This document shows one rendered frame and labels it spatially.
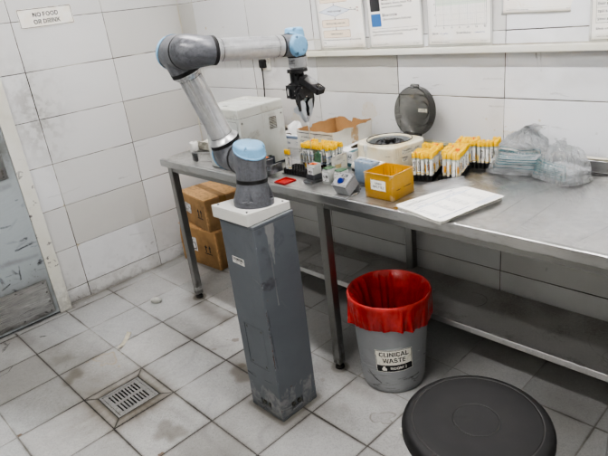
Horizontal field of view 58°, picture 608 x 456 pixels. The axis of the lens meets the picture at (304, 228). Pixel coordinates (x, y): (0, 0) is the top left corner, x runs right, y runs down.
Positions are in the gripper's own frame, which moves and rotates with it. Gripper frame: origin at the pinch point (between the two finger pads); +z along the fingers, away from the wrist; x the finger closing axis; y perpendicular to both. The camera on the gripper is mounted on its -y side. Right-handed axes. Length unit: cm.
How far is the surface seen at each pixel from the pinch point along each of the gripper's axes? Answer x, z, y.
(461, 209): 1, 25, -72
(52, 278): 71, 91, 162
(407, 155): -29.2, 20.0, -27.1
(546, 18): -58, -28, -70
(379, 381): 9, 108, -36
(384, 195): 4.2, 24.9, -41.0
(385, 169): -8.3, 19.6, -32.3
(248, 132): 3.0, 8.2, 37.5
